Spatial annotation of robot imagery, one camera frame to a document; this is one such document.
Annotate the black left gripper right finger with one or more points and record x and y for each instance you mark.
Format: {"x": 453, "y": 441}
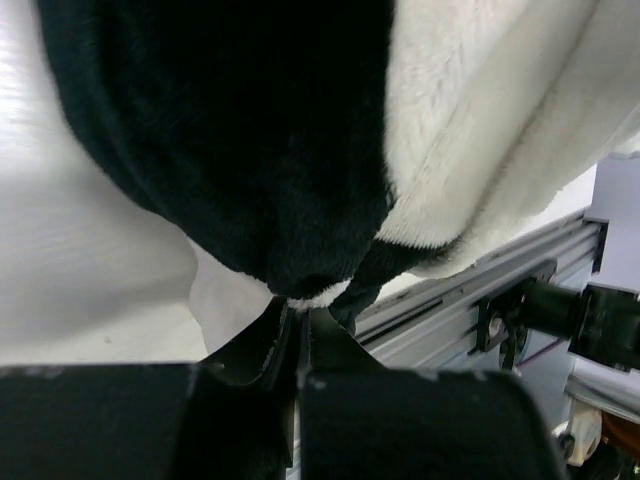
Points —
{"x": 361, "y": 420}

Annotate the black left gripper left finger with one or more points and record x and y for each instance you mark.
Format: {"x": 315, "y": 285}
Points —
{"x": 228, "y": 416}

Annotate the black white checkered pillowcase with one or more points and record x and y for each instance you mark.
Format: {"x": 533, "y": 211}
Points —
{"x": 315, "y": 150}

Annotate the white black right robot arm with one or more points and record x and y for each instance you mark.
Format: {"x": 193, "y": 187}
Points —
{"x": 601, "y": 324}

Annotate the aluminium front rail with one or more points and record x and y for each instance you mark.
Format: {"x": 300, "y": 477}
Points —
{"x": 432, "y": 324}

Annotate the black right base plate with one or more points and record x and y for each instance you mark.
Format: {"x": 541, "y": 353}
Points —
{"x": 498, "y": 325}

